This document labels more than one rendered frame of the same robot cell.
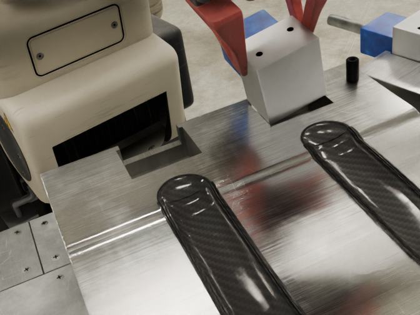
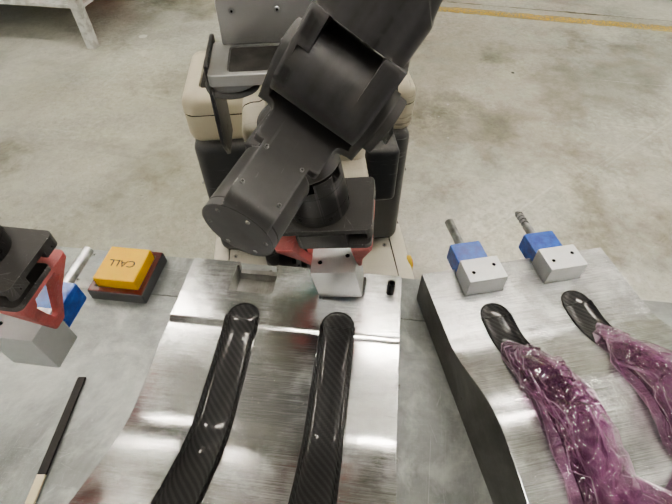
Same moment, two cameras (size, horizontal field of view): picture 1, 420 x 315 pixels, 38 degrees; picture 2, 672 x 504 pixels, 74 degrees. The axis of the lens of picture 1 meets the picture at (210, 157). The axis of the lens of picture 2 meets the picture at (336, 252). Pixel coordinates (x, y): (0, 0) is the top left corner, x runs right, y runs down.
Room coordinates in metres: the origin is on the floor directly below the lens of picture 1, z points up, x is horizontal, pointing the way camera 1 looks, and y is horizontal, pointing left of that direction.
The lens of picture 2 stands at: (0.10, -0.19, 1.31)
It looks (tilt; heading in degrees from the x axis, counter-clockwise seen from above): 49 degrees down; 24
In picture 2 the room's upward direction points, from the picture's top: straight up
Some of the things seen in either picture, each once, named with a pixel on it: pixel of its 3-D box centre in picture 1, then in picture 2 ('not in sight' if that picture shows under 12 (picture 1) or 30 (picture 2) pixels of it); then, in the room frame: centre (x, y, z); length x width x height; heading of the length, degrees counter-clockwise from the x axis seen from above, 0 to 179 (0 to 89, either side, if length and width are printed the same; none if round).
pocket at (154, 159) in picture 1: (161, 169); (256, 286); (0.37, 0.04, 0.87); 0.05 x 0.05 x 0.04; 17
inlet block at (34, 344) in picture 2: not in sight; (58, 296); (0.23, 0.19, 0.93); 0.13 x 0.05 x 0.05; 17
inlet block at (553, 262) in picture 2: not in sight; (538, 243); (0.60, -0.28, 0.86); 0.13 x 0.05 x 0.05; 35
